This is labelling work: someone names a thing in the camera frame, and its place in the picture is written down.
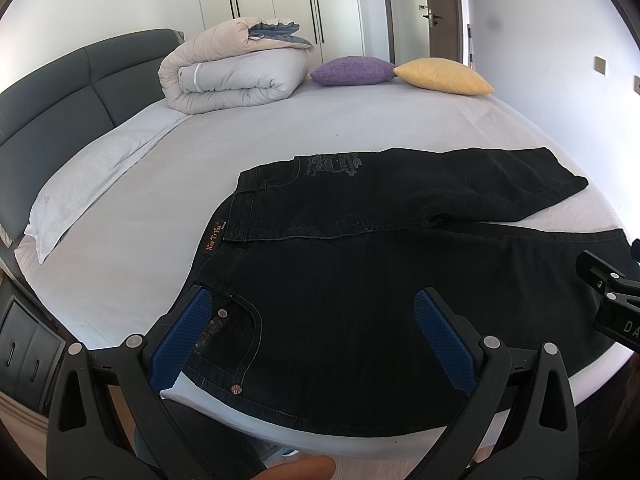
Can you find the yellow cushion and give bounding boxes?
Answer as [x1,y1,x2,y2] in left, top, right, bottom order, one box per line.
[394,58,495,96]

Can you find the purple cushion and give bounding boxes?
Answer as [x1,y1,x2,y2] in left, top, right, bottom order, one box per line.
[310,56,395,87]

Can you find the dark bedside cabinet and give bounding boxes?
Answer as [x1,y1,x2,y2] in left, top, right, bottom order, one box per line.
[0,295,65,414]

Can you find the folded blue garment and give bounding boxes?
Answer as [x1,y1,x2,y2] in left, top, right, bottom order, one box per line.
[248,22,314,50]

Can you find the black denim pants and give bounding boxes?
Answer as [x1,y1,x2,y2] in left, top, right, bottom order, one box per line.
[184,148,639,438]

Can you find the brown door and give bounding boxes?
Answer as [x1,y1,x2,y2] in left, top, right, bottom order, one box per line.
[425,0,463,63]

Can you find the white bed mattress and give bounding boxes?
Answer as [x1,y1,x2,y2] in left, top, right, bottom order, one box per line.
[13,78,633,453]

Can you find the person's left hand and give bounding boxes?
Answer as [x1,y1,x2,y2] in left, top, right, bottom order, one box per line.
[254,456,336,480]

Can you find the folded beige duvet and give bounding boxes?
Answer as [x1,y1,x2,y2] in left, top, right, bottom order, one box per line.
[158,18,314,115]

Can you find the dark grey headboard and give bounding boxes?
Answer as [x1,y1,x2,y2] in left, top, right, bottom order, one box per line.
[1,28,183,240]

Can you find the white pillow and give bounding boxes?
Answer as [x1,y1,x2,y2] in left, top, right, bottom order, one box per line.
[24,101,188,263]

